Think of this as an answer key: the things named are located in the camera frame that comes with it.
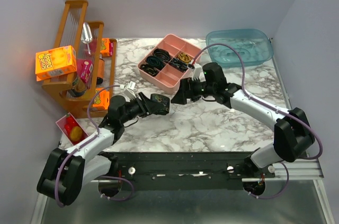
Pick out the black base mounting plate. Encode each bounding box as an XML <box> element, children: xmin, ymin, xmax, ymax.
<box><xmin>90</xmin><ymin>151</ymin><xmax>310</xmax><ymax>191</ymax></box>

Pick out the orange bottle on rack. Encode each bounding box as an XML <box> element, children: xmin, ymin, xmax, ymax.
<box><xmin>96</xmin><ymin>58</ymin><xmax>105</xmax><ymax>85</ymax></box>

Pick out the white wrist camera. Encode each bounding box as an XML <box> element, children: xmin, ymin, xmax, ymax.
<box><xmin>192</xmin><ymin>63</ymin><xmax>202</xmax><ymax>80</ymax></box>
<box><xmin>123</xmin><ymin>81</ymin><xmax>137</xmax><ymax>100</ymax></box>

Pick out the teal rolled tie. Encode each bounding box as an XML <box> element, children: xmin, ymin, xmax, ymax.
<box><xmin>146</xmin><ymin>56</ymin><xmax>164</xmax><ymax>70</ymax></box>

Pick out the metal scoop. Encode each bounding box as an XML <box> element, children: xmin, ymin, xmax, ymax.
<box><xmin>81</xmin><ymin>22</ymin><xmax>93</xmax><ymax>55</ymax></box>

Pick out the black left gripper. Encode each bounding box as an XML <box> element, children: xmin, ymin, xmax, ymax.
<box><xmin>120</xmin><ymin>92</ymin><xmax>164</xmax><ymax>124</ymax></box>

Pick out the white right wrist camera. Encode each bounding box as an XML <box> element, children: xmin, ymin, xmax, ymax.
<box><xmin>192</xmin><ymin>63</ymin><xmax>202</xmax><ymax>80</ymax></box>

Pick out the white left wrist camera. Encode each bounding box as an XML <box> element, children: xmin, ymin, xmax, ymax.
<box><xmin>123</xmin><ymin>81</ymin><xmax>137</xmax><ymax>100</ymax></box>

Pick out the pink divided organizer tray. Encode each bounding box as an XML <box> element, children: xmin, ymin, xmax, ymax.
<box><xmin>138</xmin><ymin>34</ymin><xmax>201</xmax><ymax>94</ymax></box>

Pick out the dark floral patterned necktie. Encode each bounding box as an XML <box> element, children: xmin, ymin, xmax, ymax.
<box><xmin>150</xmin><ymin>93</ymin><xmax>170</xmax><ymax>113</ymax></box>

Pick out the small orange box upper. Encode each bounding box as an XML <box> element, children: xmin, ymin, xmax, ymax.
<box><xmin>100</xmin><ymin>38</ymin><xmax>114</xmax><ymax>57</ymax></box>

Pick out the small orange box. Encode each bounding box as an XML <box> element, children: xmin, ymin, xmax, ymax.
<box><xmin>91</xmin><ymin>88</ymin><xmax>110</xmax><ymax>111</ymax></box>
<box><xmin>100</xmin><ymin>38</ymin><xmax>114</xmax><ymax>57</ymax></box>

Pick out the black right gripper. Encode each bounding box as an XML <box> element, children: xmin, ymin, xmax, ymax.
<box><xmin>170</xmin><ymin>76</ymin><xmax>216</xmax><ymax>105</ymax></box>

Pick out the orange Scrub Daddy box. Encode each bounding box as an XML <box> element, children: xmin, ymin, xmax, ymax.
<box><xmin>35</xmin><ymin>46</ymin><xmax>77</xmax><ymax>82</ymax></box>

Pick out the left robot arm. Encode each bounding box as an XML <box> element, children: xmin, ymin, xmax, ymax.
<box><xmin>37</xmin><ymin>93</ymin><xmax>170</xmax><ymax>207</ymax></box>

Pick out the translucent blue plastic tub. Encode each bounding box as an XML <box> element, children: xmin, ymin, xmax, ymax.
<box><xmin>206</xmin><ymin>29</ymin><xmax>274</xmax><ymax>68</ymax></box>

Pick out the dark blue floral rolled tie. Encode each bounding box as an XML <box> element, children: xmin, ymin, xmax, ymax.
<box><xmin>169</xmin><ymin>58</ymin><xmax>188</xmax><ymax>73</ymax></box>

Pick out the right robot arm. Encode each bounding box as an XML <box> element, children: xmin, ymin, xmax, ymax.
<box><xmin>171</xmin><ymin>62</ymin><xmax>315</xmax><ymax>177</ymax></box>

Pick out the dark tin can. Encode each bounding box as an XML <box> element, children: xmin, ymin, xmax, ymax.
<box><xmin>68</xmin><ymin>75</ymin><xmax>86</xmax><ymax>97</ymax></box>

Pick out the small orange box lower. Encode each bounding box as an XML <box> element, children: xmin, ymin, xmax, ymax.
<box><xmin>91</xmin><ymin>88</ymin><xmax>110</xmax><ymax>111</ymax></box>

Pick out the wooden wire rack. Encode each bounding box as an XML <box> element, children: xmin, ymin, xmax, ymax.
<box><xmin>41</xmin><ymin>0</ymin><xmax>118</xmax><ymax>119</ymax></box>

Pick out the pink bin with fruit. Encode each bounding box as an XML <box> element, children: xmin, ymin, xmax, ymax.
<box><xmin>56</xmin><ymin>113</ymin><xmax>88</xmax><ymax>145</ymax></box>

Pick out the yellow rolled tie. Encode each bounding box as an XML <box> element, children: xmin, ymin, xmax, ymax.
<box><xmin>177</xmin><ymin>52</ymin><xmax>191</xmax><ymax>64</ymax></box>

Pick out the aluminium rail frame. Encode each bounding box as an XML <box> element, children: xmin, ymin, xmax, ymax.
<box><xmin>31</xmin><ymin>160</ymin><xmax>335</xmax><ymax>223</ymax></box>

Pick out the pink product box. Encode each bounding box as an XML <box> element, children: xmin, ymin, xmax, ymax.
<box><xmin>77</xmin><ymin>59</ymin><xmax>94</xmax><ymax>84</ymax></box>

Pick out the black gold rolled tie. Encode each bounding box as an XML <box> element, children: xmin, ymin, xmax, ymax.
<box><xmin>140</xmin><ymin>64</ymin><xmax>159</xmax><ymax>77</ymax></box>

